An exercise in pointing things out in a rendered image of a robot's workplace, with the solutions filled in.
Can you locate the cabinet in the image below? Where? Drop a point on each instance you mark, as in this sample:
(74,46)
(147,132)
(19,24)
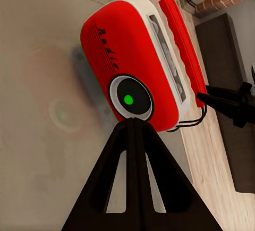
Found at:
(225,69)

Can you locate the coffee table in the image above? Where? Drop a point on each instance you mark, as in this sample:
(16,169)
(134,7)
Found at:
(54,117)

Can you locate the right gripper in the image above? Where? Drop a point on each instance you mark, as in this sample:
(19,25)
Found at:
(238,105)

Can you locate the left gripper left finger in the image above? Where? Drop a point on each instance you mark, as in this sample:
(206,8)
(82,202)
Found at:
(89,211)

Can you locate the radio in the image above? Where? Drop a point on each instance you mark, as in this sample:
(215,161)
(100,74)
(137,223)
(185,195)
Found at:
(129,51)

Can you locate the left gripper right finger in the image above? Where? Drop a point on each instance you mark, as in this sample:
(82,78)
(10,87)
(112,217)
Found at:
(185,210)

